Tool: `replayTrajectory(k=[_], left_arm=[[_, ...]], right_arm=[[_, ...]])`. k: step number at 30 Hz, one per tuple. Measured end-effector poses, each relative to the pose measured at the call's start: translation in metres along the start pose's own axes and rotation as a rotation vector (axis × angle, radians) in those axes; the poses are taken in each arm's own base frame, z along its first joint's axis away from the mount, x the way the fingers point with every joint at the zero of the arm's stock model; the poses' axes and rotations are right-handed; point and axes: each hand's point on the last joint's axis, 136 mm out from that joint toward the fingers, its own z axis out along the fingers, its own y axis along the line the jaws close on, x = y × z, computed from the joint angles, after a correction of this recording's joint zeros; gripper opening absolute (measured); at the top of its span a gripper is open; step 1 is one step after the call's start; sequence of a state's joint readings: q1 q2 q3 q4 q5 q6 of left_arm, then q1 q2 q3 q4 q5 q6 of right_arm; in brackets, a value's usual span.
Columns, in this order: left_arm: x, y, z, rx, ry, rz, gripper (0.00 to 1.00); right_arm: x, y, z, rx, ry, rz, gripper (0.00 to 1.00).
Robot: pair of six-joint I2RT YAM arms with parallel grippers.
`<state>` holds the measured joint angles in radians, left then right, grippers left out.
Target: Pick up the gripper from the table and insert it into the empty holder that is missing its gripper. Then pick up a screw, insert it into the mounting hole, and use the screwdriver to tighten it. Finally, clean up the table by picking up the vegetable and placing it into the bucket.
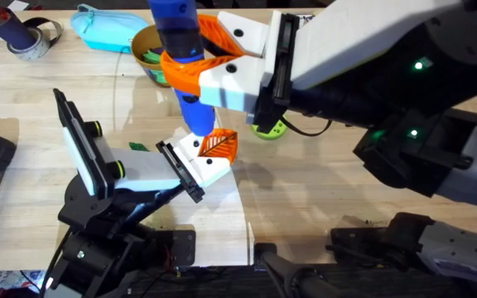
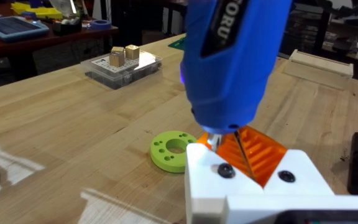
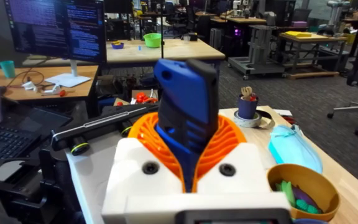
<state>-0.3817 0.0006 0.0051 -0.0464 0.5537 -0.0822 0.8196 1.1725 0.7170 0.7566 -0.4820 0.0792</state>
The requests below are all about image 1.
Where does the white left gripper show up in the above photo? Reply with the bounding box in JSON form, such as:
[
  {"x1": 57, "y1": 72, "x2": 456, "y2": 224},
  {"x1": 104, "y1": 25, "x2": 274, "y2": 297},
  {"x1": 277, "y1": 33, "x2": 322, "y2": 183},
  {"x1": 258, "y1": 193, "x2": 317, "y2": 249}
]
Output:
[{"x1": 59, "y1": 128, "x2": 239, "y2": 231}]

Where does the green disc with holes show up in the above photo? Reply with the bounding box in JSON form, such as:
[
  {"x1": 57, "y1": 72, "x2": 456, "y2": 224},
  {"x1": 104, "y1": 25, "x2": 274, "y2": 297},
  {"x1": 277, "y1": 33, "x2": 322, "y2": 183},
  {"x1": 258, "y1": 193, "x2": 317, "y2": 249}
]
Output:
[{"x1": 251, "y1": 119, "x2": 288, "y2": 141}]

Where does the brown tub with toys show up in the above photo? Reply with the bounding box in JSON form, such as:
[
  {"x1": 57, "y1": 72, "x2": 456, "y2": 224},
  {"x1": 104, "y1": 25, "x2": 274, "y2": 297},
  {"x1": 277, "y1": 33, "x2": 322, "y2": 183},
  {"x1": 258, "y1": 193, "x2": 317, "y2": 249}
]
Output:
[{"x1": 130, "y1": 24, "x2": 171, "y2": 88}]

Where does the black left wrist plate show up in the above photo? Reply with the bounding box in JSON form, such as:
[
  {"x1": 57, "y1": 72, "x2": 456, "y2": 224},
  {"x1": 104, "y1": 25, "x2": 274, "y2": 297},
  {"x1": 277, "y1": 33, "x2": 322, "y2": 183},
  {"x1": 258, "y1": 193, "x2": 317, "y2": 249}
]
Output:
[{"x1": 53, "y1": 88, "x2": 126, "y2": 200}]

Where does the turquoise zip bag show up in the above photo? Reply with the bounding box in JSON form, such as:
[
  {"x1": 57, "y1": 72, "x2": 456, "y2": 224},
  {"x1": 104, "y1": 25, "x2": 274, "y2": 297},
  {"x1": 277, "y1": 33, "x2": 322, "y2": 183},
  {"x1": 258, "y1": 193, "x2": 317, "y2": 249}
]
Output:
[{"x1": 70, "y1": 3, "x2": 151, "y2": 54}]

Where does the black tape roll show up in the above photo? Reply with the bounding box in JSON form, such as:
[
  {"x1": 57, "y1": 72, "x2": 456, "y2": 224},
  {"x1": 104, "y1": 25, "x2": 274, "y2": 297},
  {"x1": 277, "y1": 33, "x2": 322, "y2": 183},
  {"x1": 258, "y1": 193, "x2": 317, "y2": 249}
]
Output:
[{"x1": 25, "y1": 17, "x2": 64, "y2": 46}]

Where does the grey tape roll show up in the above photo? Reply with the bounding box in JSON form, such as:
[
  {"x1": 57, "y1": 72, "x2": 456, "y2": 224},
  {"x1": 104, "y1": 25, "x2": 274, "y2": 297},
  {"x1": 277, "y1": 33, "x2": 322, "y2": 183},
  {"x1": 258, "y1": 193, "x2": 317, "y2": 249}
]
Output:
[{"x1": 6, "y1": 28, "x2": 52, "y2": 62}]

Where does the dark blue tube with sticks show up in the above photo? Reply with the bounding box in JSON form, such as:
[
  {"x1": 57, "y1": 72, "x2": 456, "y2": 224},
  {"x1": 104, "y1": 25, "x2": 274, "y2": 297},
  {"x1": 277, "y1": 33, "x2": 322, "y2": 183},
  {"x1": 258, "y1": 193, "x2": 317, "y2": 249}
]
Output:
[{"x1": 0, "y1": 1, "x2": 37, "y2": 51}]

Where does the white paper sheet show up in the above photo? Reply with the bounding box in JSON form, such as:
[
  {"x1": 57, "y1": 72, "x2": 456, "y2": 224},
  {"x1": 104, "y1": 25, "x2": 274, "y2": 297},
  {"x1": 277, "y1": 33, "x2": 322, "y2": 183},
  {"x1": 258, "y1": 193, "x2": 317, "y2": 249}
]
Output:
[{"x1": 7, "y1": 0, "x2": 31, "y2": 12}]

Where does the colourful printed cloth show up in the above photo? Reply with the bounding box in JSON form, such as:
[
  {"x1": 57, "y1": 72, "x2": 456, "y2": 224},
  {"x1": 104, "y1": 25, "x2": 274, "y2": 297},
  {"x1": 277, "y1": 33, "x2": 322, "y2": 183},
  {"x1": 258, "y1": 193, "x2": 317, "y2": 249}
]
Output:
[{"x1": 0, "y1": 268, "x2": 48, "y2": 298}]

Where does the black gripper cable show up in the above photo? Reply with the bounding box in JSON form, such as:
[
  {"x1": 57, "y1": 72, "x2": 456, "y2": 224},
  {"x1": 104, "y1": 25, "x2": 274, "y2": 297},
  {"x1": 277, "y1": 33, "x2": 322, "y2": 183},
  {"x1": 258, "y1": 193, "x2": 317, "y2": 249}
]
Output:
[{"x1": 281, "y1": 117, "x2": 333, "y2": 138}]

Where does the black rail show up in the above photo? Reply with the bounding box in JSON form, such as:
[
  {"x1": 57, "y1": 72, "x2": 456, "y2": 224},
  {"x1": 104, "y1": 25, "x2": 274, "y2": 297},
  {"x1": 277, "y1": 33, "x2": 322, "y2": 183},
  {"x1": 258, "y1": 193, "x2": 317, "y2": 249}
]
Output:
[{"x1": 130, "y1": 243, "x2": 388, "y2": 298}]

